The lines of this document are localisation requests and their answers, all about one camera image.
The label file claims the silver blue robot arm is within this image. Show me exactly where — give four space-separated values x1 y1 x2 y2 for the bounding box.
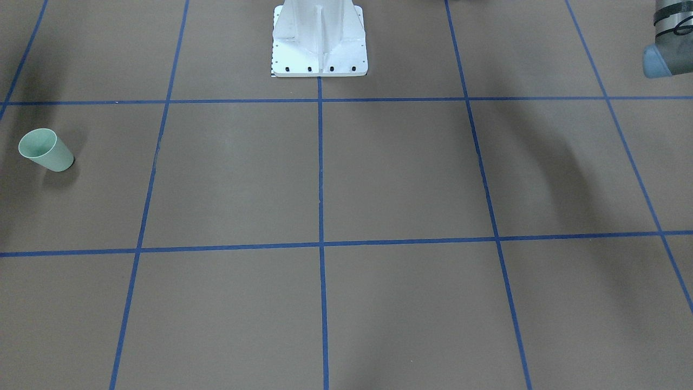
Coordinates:
643 1 692 79

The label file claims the green plastic cup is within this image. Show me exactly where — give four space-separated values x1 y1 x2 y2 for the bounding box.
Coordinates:
18 128 76 172

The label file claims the brown paper table mat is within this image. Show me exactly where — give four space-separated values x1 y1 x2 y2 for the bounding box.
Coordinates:
2 1 691 389

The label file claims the white camera mast with base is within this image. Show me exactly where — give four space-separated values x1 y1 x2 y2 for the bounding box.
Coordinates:
271 1 369 77

